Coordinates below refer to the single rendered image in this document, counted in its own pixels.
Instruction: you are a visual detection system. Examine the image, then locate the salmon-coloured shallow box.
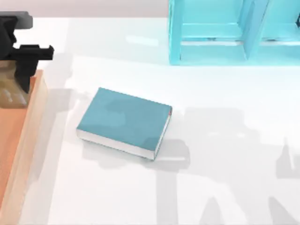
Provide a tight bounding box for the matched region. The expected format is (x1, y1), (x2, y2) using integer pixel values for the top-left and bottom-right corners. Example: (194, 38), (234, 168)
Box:
(0, 69), (49, 225)

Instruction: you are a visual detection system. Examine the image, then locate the teal hardcover book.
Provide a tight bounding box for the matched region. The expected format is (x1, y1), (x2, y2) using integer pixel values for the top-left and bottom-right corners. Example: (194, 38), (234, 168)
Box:
(76, 87), (173, 162)

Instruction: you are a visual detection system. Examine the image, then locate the light blue rack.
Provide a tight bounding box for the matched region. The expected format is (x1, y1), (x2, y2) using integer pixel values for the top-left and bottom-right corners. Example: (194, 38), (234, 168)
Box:
(167, 0), (300, 67)

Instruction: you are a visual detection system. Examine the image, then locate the grey rounded camera box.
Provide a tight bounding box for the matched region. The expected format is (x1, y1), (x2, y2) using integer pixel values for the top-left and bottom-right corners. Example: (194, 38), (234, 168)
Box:
(14, 11), (34, 30)

